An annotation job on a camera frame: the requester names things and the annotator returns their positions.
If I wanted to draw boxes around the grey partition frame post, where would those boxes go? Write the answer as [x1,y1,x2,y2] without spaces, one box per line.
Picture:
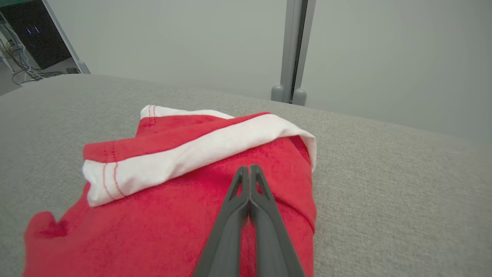
[271,0,298,103]
[292,0,316,106]

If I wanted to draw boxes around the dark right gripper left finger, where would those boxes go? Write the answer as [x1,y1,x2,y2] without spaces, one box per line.
[192,165,251,277]

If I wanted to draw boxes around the tangled white cables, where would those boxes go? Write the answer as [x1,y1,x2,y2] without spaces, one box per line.
[0,23,62,86]

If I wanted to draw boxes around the grey fabric sofa cushion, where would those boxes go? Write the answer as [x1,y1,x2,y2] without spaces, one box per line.
[0,74,492,277]

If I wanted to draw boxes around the frosted white partition panel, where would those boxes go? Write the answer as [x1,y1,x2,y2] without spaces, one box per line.
[46,0,289,101]
[302,0,492,145]

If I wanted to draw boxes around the grey partition end post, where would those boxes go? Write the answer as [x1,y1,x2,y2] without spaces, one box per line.
[40,0,91,74]

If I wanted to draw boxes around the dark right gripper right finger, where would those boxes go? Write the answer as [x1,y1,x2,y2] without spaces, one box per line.
[250,165,306,277]

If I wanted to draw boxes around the red basketball jersey white sleeves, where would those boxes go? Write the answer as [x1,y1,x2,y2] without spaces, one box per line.
[23,105,317,277]

